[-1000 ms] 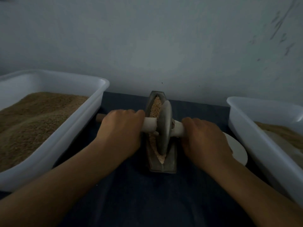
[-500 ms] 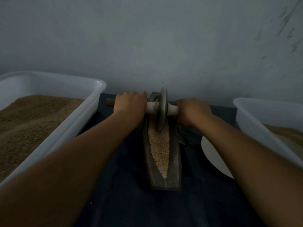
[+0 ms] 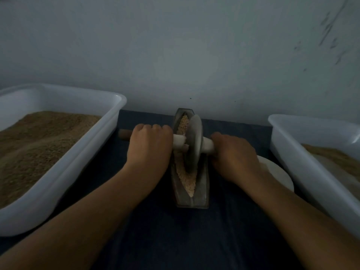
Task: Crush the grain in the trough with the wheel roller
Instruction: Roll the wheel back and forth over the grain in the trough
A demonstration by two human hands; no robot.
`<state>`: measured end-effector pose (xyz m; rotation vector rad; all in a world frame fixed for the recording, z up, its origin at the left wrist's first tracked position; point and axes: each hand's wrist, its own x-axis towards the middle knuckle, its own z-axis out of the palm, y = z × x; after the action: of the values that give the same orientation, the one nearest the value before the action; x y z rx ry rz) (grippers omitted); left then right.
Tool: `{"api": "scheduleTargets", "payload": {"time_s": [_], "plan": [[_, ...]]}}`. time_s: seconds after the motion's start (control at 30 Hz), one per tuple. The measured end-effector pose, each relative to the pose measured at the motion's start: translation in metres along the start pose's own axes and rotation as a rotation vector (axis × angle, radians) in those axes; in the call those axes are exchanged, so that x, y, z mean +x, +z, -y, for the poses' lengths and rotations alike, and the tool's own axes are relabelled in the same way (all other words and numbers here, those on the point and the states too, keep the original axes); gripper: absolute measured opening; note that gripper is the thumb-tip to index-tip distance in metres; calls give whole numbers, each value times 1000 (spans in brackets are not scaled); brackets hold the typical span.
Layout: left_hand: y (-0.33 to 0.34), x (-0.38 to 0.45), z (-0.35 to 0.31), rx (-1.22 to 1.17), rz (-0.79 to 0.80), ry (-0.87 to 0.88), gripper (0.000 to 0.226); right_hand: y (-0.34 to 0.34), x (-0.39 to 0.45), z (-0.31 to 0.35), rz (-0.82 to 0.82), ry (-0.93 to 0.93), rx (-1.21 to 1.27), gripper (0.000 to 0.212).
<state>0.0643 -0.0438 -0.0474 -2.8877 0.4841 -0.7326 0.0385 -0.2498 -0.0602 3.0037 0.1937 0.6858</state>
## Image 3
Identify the person's right hand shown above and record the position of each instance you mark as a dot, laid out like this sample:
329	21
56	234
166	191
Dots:
236	163

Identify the person's left hand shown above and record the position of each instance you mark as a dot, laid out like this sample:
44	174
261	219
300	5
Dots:
149	154

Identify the person's right fingers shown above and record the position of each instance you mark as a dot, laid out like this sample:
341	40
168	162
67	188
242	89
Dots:
218	139

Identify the person's left fingers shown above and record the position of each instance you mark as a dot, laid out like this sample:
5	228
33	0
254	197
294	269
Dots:
154	129

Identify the person's right forearm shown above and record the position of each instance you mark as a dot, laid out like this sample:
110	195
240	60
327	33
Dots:
303	230

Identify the person's left forearm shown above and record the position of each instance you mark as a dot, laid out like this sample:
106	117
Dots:
84	222

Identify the crushed pale grain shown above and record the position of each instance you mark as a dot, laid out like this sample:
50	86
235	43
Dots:
189	182

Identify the metal boat-shaped grinding trough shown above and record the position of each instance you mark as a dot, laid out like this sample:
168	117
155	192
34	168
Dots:
203	194

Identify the white round plate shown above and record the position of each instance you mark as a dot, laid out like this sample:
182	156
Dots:
278	174

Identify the large white plastic tub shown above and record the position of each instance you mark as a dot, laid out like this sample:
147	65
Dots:
84	177

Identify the dark blue tablecloth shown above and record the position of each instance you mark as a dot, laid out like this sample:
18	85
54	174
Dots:
197	239

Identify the heap of brown powder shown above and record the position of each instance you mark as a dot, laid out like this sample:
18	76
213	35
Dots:
42	146

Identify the brown powder layer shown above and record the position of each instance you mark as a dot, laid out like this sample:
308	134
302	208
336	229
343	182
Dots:
337	159

